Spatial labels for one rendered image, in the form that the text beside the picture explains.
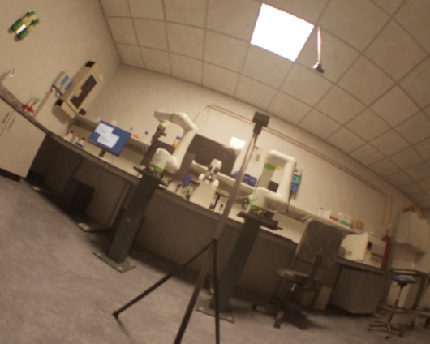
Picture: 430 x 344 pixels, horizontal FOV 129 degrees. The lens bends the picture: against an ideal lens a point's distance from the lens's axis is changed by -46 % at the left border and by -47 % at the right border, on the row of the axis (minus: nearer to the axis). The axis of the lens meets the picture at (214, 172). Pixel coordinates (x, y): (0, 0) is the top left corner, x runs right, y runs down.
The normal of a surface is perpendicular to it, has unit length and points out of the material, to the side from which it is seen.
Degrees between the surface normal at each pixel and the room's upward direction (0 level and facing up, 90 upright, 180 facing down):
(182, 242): 90
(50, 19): 90
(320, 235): 90
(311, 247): 90
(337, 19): 180
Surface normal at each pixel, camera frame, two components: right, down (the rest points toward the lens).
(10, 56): 0.92, 0.39
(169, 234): 0.09, -0.26
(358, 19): -0.38, 0.88
